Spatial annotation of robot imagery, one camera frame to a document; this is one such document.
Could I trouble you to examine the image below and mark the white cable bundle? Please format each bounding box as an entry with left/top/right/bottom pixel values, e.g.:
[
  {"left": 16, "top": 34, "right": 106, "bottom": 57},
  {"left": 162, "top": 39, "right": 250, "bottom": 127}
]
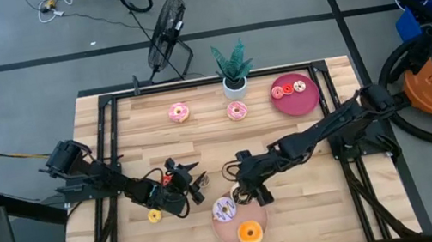
[{"left": 34, "top": 0, "right": 90, "bottom": 25}]

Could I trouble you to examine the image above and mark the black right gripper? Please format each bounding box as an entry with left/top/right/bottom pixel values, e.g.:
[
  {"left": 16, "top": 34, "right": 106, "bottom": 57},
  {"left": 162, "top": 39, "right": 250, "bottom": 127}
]
[{"left": 230, "top": 147, "right": 276, "bottom": 211}]

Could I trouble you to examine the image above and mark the large pink sprinkled donut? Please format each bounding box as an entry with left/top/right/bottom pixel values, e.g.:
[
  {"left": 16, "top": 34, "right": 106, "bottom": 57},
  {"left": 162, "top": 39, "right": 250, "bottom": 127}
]
[
  {"left": 166, "top": 100, "right": 192, "bottom": 126},
  {"left": 224, "top": 98, "right": 251, "bottom": 124}
]

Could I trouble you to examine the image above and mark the large purple frosted donut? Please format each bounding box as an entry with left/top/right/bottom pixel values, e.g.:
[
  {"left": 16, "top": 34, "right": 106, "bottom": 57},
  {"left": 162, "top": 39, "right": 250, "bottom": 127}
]
[{"left": 210, "top": 194, "right": 240, "bottom": 226}]

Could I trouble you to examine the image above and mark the small pink mini donut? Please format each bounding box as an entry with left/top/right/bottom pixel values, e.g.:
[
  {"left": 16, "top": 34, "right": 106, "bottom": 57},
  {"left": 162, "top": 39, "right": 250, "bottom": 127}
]
[{"left": 269, "top": 84, "right": 286, "bottom": 101}]

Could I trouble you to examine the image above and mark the dark red round plate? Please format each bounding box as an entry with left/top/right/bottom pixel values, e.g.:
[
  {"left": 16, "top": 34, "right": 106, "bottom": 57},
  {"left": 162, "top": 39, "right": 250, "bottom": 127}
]
[{"left": 266, "top": 70, "right": 325, "bottom": 123}]

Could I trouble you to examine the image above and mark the black desk leg bar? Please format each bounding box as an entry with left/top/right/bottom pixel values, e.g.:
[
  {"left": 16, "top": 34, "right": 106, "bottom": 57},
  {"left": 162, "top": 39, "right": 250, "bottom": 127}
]
[{"left": 0, "top": 178, "right": 70, "bottom": 236}]

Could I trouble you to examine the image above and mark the black aluminium table frame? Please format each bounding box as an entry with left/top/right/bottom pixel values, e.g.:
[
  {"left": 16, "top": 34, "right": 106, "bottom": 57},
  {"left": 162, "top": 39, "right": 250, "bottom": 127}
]
[{"left": 39, "top": 48, "right": 425, "bottom": 242}]

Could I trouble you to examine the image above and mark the small cream mini donut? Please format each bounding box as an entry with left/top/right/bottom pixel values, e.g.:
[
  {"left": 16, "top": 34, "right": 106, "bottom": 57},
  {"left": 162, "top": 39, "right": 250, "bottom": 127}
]
[{"left": 291, "top": 78, "right": 307, "bottom": 94}]

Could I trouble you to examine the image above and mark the small yellow mini donut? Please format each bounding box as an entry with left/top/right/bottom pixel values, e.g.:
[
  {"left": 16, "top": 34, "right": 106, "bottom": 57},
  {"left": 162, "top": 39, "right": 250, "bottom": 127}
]
[{"left": 146, "top": 207, "right": 164, "bottom": 226}]

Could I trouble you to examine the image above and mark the large white blue-drizzled donut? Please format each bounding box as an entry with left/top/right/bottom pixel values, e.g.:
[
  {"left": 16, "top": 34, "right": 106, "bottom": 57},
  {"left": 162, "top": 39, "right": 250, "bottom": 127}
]
[{"left": 234, "top": 217, "right": 265, "bottom": 242}]

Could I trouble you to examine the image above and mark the yellow cable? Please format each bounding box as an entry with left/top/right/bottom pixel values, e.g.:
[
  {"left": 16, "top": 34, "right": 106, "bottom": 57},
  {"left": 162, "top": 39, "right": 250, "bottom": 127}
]
[{"left": 0, "top": 136, "right": 52, "bottom": 167}]

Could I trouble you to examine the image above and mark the peach pink round plate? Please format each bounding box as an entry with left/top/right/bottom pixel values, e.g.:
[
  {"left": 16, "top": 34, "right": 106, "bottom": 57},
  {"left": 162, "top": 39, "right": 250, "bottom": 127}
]
[{"left": 206, "top": 186, "right": 272, "bottom": 242}]

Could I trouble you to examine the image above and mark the black floor fan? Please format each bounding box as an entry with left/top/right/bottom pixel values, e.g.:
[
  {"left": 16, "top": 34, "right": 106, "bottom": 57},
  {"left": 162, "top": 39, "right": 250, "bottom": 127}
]
[{"left": 137, "top": 0, "right": 198, "bottom": 84}]

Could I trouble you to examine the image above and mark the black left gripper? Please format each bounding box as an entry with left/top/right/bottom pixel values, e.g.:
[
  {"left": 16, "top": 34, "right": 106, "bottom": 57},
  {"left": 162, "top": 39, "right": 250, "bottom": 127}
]
[{"left": 163, "top": 152, "right": 213, "bottom": 210}]

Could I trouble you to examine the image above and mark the small brown mini donut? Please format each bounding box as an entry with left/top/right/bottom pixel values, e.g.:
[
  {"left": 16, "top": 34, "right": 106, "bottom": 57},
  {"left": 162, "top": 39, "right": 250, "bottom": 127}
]
[{"left": 197, "top": 172, "right": 212, "bottom": 189}]

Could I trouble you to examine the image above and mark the green plant in white pot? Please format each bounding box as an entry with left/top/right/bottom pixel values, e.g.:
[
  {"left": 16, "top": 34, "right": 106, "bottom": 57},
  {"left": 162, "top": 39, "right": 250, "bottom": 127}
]
[{"left": 209, "top": 36, "right": 260, "bottom": 104}]

